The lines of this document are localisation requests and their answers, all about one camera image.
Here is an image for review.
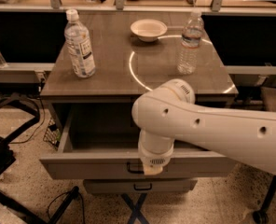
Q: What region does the grey top drawer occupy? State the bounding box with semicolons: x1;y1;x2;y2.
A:
40;103;235;180

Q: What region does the grey drawer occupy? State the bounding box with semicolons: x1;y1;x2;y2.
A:
83;178;197;194
40;103;235;180

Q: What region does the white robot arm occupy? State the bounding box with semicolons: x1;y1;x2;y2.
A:
131;79;276;175

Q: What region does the grey bottom drawer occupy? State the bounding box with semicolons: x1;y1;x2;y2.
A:
83;178;197;194

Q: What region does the grey drawer cabinet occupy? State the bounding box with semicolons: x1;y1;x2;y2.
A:
39;11;240;195

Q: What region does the blue tape cross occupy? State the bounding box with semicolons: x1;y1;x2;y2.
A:
121;193;149;224

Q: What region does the white paper bowl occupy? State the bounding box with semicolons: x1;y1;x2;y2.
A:
131;20;168;42

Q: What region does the black office chair right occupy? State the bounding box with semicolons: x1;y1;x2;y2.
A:
253;87;276;224

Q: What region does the black chair base left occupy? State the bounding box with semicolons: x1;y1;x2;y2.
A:
0;93;79;224

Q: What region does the clear plastic water bottle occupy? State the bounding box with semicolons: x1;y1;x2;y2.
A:
177;10;204;75

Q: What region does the labelled plastic water bottle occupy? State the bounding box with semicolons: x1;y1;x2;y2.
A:
64;9;95;78

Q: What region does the black wire basket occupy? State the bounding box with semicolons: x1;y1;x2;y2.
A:
43;119;61;149

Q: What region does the black floor cable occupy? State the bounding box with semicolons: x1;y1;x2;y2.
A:
9;77;47;144

